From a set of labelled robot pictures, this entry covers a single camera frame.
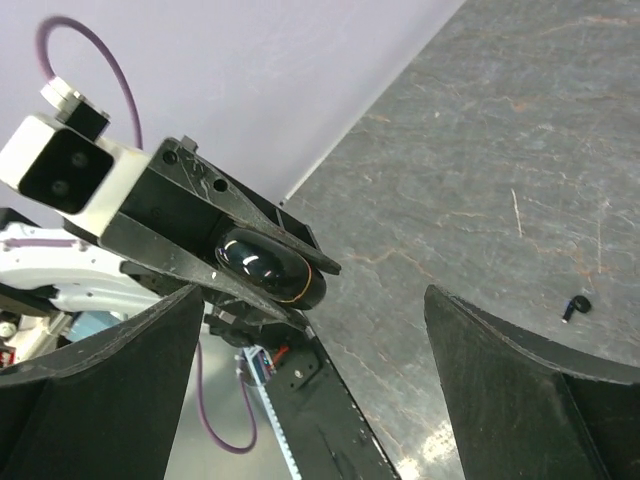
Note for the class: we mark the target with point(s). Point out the black earbud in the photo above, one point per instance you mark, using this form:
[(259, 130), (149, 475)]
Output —
[(578, 303)]

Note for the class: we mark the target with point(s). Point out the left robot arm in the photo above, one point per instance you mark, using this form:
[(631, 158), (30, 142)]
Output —
[(67, 269)]

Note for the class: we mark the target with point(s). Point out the slotted cable duct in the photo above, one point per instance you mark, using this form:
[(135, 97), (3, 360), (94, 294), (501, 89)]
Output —
[(262, 369)]

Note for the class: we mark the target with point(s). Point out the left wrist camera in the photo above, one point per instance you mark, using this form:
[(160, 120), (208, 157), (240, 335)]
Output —
[(64, 161)]

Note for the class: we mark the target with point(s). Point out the black earbud charging case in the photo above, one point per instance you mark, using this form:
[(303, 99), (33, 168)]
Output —
[(282, 274)]

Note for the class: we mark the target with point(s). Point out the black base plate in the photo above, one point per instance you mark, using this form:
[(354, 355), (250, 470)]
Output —
[(324, 428)]

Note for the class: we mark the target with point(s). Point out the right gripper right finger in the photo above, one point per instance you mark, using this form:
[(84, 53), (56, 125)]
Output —
[(523, 406)]

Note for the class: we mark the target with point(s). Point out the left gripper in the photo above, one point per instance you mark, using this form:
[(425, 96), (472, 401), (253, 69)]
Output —
[(182, 198)]

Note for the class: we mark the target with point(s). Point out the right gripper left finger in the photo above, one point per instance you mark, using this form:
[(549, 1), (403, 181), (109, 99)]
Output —
[(105, 407)]

